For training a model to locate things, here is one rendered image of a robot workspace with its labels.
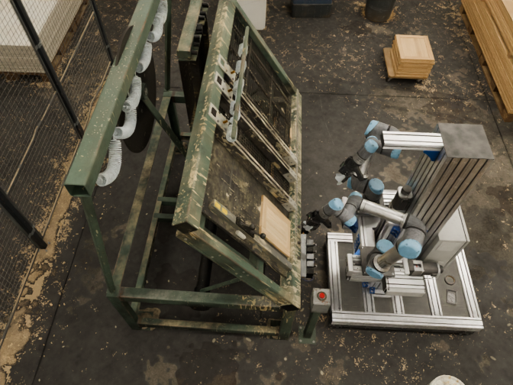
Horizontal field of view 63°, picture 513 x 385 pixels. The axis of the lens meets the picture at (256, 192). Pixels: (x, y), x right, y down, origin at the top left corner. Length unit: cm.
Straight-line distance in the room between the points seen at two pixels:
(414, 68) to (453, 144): 349
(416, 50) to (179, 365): 459
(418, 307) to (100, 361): 274
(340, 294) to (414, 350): 78
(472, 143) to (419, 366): 215
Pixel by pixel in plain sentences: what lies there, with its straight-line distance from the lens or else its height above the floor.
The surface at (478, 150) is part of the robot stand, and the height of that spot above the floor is 203.
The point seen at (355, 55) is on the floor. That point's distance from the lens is 632.
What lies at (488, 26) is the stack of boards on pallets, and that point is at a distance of 673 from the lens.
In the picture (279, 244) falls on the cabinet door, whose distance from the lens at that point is 302.
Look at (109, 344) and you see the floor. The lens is 401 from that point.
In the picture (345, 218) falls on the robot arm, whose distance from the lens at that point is 249.
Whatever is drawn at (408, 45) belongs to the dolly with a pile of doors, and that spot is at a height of 40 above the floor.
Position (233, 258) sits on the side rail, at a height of 152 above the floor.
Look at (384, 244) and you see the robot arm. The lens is 287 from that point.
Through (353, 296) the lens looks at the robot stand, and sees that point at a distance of 382.
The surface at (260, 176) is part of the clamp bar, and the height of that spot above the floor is 134.
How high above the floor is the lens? 369
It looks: 55 degrees down
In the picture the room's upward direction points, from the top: 1 degrees clockwise
